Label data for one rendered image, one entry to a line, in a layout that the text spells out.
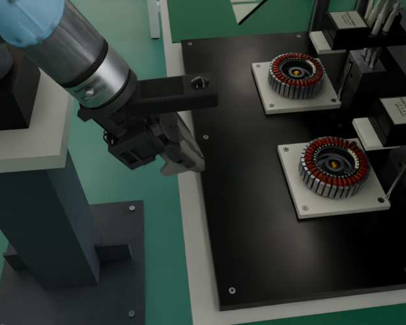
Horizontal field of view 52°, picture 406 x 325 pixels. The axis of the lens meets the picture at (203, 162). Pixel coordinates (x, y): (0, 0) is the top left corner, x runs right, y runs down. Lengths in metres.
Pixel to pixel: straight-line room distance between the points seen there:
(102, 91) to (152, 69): 1.72
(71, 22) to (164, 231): 1.18
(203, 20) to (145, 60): 1.17
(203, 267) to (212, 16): 0.70
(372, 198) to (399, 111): 0.15
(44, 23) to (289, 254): 0.45
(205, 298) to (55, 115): 0.49
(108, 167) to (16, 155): 0.95
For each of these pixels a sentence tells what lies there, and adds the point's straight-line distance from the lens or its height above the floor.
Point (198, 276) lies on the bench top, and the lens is 0.65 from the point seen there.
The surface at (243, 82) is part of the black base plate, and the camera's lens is 0.90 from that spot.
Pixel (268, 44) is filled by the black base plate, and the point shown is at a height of 0.77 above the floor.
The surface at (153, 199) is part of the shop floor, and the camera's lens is 1.64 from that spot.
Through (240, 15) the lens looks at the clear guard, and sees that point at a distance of 0.64.
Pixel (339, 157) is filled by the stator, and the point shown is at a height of 0.80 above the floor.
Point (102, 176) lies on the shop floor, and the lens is 1.75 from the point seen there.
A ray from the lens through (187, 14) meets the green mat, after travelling 1.16.
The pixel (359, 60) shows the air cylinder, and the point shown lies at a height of 0.82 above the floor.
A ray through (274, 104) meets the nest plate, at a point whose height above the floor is 0.78.
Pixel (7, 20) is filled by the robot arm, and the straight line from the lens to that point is 0.46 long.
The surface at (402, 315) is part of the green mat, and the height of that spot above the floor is 0.75.
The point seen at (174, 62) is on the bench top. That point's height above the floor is 0.75.
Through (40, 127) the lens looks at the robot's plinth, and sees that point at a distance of 0.89.
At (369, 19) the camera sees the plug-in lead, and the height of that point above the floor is 0.92.
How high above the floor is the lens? 1.34
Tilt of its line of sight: 50 degrees down
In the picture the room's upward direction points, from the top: straight up
